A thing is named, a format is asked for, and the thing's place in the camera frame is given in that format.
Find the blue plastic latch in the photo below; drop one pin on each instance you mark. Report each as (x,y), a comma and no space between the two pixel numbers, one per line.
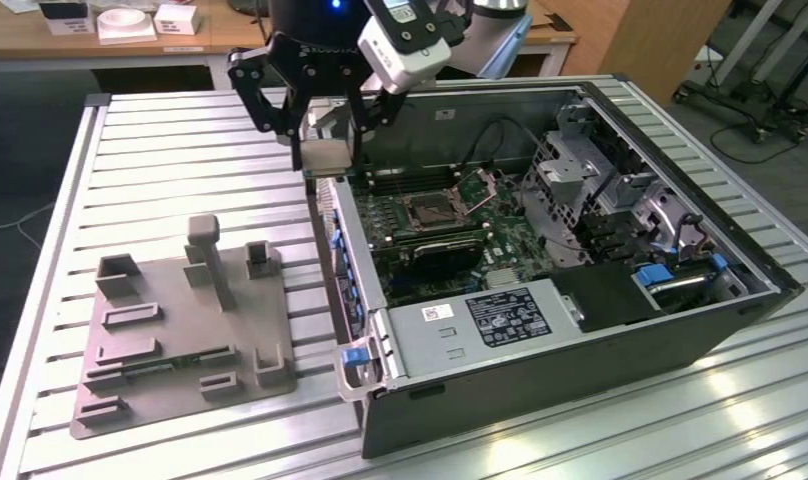
(354,356)

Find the black open PC case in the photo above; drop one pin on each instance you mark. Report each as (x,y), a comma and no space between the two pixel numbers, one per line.
(511,390)

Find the green RAM stick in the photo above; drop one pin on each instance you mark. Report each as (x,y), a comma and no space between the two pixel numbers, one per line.
(151,369)

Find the metal wheeled stand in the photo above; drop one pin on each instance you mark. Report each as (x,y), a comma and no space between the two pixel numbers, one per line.
(760,132)

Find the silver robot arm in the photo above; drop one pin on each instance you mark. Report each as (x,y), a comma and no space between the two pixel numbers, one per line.
(511,45)

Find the silver green CPU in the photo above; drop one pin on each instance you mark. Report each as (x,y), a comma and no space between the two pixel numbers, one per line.
(325,157)

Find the silver metal drive cage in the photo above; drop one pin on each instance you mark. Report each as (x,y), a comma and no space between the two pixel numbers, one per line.
(564,175)

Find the black camera bracket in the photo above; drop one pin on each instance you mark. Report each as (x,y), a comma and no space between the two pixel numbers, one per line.
(414,35)

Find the small silver heat sink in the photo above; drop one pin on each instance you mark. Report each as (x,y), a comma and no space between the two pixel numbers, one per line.
(508,277)

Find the wooden desk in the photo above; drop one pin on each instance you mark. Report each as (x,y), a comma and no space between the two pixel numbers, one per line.
(17,42)

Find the white box black label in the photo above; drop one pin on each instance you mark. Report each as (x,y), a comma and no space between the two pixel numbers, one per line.
(64,22)

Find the white box wrist camera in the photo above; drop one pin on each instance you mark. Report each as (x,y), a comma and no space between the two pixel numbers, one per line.
(404,65)

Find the black plastic shroud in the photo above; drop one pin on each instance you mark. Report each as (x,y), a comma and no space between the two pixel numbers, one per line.
(604,295)

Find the black RAM slot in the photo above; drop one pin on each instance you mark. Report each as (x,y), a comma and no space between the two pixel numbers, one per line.
(431,182)
(431,188)
(431,172)
(431,177)

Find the black expansion card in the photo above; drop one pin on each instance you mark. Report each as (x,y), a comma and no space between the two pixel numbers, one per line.
(444,257)

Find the wooden cabinet panel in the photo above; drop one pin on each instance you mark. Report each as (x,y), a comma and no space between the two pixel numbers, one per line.
(658,40)

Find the grey metal power supply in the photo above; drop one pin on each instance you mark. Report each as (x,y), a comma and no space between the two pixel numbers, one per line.
(431,350)

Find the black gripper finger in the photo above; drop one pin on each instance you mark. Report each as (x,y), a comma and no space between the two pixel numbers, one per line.
(251,85)
(354,120)

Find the CPU socket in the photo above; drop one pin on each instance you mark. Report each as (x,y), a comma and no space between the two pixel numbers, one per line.
(431,212)

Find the white round dish stand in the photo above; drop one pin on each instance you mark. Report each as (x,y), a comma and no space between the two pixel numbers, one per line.
(124,25)

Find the grey plastic parts rack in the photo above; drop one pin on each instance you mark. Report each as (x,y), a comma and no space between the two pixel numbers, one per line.
(177,320)

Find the blue disk carrier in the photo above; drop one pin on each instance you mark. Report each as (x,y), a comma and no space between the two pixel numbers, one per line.
(654,277)

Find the green motherboard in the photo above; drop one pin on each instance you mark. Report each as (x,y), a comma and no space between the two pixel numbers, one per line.
(511,250)

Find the white cardboard box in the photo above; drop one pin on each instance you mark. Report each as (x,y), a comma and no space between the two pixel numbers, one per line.
(177,20)

